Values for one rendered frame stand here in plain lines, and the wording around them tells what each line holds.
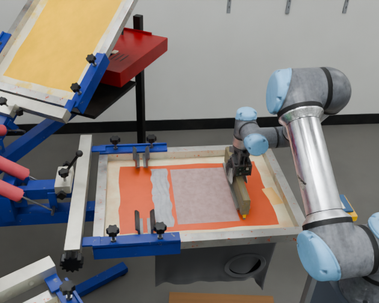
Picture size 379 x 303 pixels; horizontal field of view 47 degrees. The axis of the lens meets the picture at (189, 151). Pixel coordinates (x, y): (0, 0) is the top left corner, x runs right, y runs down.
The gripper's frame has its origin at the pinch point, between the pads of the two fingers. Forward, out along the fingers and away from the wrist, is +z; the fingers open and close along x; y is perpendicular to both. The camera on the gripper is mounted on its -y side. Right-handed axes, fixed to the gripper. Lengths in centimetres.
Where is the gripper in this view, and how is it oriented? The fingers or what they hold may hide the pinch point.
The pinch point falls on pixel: (236, 180)
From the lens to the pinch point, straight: 179.6
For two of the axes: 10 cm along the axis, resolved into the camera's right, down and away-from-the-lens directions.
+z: -0.4, 8.0, 6.0
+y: 1.2, 6.0, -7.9
